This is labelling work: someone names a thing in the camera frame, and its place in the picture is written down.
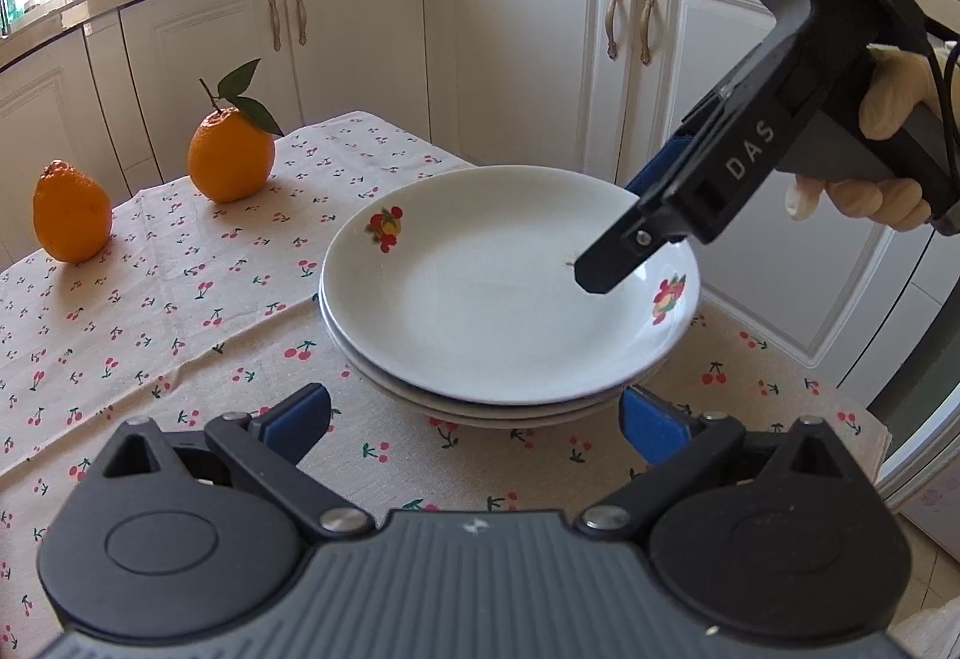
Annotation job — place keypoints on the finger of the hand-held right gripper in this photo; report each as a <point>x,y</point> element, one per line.
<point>660,164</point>
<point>622,254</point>

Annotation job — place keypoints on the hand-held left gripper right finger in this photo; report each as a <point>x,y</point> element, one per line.
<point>652,426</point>

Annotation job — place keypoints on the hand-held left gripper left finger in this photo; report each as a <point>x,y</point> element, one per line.
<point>296,415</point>

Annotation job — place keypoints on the white plate fruit print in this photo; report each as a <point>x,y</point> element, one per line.
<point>487,314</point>
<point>487,424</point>
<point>487,411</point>

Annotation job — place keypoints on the person's right hand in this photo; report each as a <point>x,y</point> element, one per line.
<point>896,92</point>

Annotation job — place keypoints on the orange with green leaf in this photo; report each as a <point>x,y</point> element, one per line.
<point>229,156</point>

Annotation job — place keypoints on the orange without leaf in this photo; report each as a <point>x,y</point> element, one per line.
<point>71,216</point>

